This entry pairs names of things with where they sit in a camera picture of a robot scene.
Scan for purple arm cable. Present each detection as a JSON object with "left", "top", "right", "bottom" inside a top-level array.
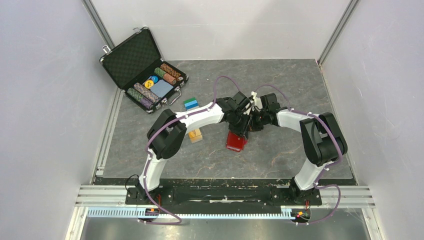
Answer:
[
  {"left": 144, "top": 76, "right": 241, "bottom": 225},
  {"left": 254, "top": 84, "right": 344, "bottom": 226}
]

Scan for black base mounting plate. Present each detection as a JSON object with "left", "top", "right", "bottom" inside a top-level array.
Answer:
[{"left": 124, "top": 178, "right": 322, "bottom": 215}]

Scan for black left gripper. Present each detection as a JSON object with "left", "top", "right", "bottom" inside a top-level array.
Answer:
[{"left": 228, "top": 111, "right": 253, "bottom": 141}]

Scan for clear plastic card box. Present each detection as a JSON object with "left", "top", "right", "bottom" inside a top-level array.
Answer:
[{"left": 183, "top": 128, "right": 203, "bottom": 144}]

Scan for green purple poker chip row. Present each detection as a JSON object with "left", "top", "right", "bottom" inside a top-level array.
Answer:
[{"left": 127, "top": 88, "right": 153, "bottom": 110}]

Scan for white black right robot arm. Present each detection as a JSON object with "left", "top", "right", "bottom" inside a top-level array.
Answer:
[{"left": 249, "top": 91, "right": 348, "bottom": 204}]

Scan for yellow dealer chip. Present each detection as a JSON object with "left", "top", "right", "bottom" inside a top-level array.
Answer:
[{"left": 143, "top": 79, "right": 155, "bottom": 89}]

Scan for orange card stack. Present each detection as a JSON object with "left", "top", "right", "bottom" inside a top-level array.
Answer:
[{"left": 188, "top": 128, "right": 203, "bottom": 144}]

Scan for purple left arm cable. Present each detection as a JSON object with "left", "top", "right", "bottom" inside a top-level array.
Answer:
[{"left": 144, "top": 76, "right": 241, "bottom": 225}]

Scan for red poker chip row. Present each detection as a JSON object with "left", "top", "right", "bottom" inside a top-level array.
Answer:
[{"left": 162, "top": 73, "right": 177, "bottom": 86}]

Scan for brown poker chip row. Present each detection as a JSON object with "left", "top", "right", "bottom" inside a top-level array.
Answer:
[{"left": 159, "top": 63, "right": 182, "bottom": 79}]

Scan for purple grey poker chip row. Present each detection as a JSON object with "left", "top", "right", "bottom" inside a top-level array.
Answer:
[{"left": 133, "top": 82, "right": 160, "bottom": 104}]

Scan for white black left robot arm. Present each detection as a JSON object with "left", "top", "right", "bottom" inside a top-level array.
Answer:
[{"left": 137, "top": 92, "right": 254, "bottom": 204}]

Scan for blue dealer chip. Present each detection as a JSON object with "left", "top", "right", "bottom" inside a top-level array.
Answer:
[{"left": 149, "top": 75, "right": 159, "bottom": 84}]

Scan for red leather card holder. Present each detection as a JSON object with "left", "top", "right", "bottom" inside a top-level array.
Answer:
[{"left": 225, "top": 131, "right": 248, "bottom": 153}]

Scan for aluminium slotted rail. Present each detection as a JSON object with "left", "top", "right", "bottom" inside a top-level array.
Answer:
[{"left": 87, "top": 206, "right": 305, "bottom": 220}]

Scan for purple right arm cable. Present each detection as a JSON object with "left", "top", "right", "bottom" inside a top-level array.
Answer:
[{"left": 254, "top": 84, "right": 344, "bottom": 226}]

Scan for stacked toy building blocks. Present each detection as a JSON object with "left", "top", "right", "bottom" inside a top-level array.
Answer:
[{"left": 183, "top": 97, "right": 199, "bottom": 111}]

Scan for blue playing card deck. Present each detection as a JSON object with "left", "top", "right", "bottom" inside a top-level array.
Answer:
[{"left": 150, "top": 79, "right": 173, "bottom": 98}]

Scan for black aluminium poker chip case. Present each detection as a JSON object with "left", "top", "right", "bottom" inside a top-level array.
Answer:
[{"left": 99, "top": 27, "right": 189, "bottom": 114}]

